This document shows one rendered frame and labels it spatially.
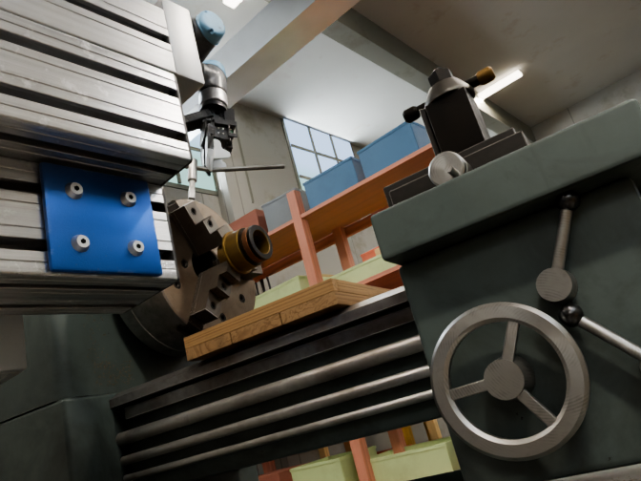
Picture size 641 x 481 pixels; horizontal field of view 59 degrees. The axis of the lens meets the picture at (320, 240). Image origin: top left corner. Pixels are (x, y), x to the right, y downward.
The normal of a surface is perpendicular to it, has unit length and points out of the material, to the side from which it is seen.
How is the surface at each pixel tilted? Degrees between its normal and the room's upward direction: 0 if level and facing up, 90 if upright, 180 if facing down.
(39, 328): 90
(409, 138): 90
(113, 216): 90
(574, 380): 90
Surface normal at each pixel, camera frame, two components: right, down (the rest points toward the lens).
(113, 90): 0.73, -0.39
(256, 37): -0.64, -0.09
